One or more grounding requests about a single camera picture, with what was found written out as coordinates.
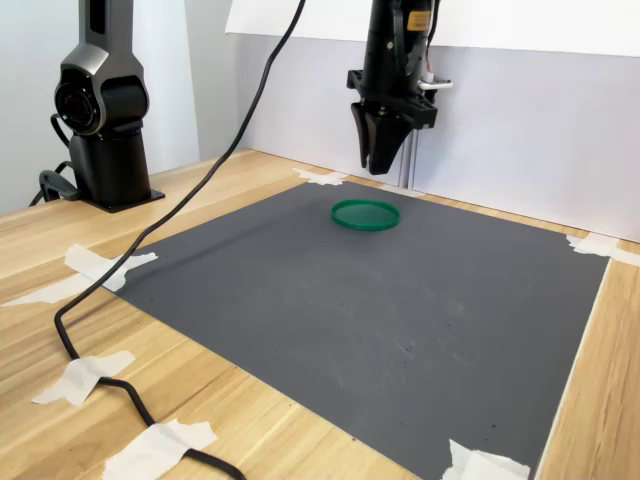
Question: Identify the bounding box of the white tape piece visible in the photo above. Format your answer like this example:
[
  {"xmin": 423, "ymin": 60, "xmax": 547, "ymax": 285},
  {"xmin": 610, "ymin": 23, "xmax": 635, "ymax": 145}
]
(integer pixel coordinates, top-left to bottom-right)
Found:
[
  {"xmin": 101, "ymin": 418, "xmax": 220, "ymax": 480},
  {"xmin": 565, "ymin": 232, "xmax": 640, "ymax": 266},
  {"xmin": 0, "ymin": 251, "xmax": 159, "ymax": 309},
  {"xmin": 292, "ymin": 167, "xmax": 350, "ymax": 187},
  {"xmin": 31, "ymin": 349, "xmax": 137, "ymax": 407},
  {"xmin": 64, "ymin": 244, "xmax": 127, "ymax": 294},
  {"xmin": 439, "ymin": 438, "xmax": 532, "ymax": 480}
]

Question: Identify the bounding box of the black table clamp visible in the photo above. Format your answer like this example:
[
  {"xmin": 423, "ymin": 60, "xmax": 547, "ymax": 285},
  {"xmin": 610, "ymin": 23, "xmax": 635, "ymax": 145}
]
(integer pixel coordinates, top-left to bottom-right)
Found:
[{"xmin": 28, "ymin": 159, "xmax": 84, "ymax": 207}]

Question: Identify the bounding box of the round green lid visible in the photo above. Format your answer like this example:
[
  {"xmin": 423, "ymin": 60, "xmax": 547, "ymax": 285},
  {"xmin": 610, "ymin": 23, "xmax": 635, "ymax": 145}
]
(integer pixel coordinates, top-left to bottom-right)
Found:
[{"xmin": 330, "ymin": 198, "xmax": 402, "ymax": 233}]

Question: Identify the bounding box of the black camera cable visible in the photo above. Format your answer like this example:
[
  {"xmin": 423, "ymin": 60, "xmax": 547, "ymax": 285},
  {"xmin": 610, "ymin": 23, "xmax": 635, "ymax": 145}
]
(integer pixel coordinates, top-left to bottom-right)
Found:
[{"xmin": 53, "ymin": 0, "xmax": 307, "ymax": 480}]

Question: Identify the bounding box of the dark grey mat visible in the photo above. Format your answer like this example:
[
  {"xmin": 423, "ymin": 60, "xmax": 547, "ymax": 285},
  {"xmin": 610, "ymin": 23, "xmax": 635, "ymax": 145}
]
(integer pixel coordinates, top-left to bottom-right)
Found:
[{"xmin": 102, "ymin": 179, "xmax": 612, "ymax": 480}]

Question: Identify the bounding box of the small white camera box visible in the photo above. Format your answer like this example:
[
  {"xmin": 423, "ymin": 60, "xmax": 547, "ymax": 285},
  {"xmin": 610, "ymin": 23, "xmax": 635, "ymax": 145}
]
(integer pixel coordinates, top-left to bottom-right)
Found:
[{"xmin": 417, "ymin": 73, "xmax": 455, "ymax": 92}]

